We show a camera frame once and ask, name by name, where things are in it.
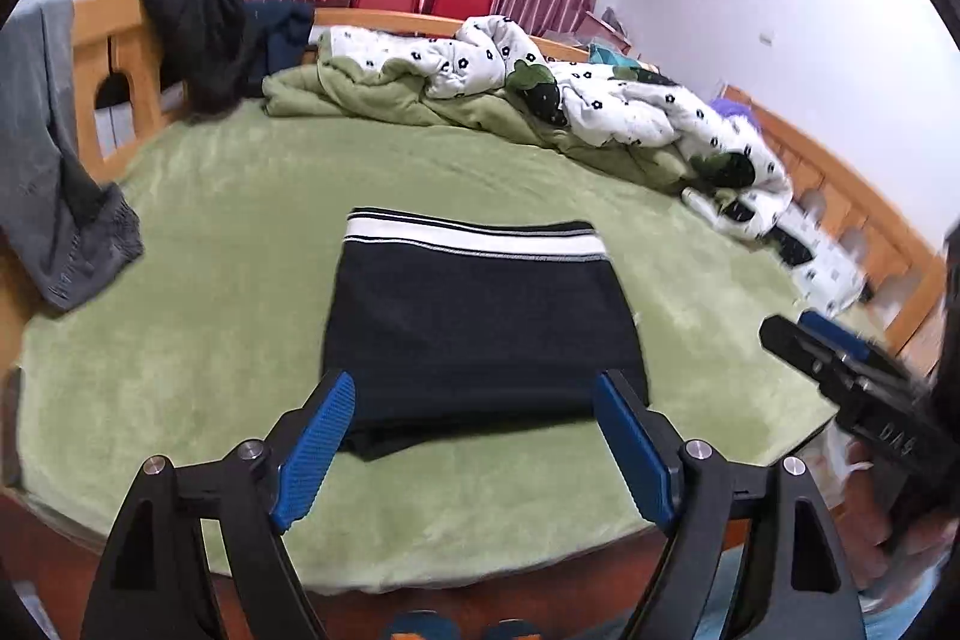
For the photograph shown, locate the grey jeans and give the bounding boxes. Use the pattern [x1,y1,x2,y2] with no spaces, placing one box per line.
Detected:
[2,0,143,312]

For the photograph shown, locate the person's right hand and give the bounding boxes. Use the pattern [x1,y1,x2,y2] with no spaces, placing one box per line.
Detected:
[836,440,958,608]

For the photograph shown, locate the green plush bed blanket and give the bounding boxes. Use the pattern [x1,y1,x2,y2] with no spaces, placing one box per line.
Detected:
[16,104,833,594]

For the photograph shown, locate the navy garment on bed frame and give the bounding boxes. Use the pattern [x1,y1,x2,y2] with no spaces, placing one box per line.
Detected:
[244,0,314,97]

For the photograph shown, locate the wooden bed frame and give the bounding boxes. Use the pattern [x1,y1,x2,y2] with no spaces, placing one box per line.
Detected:
[0,0,950,640]

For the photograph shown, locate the black pants with white stripe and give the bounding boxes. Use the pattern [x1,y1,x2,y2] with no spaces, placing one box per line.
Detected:
[322,208,649,461]

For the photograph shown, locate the white flower-print green quilt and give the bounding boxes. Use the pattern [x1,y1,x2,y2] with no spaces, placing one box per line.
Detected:
[262,14,866,315]

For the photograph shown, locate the light blue fleece trousers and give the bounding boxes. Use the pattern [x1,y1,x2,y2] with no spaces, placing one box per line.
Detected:
[695,548,947,640]

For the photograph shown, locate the black garment on bed frame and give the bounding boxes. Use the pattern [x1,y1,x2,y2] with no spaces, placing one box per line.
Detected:
[140,0,259,115]

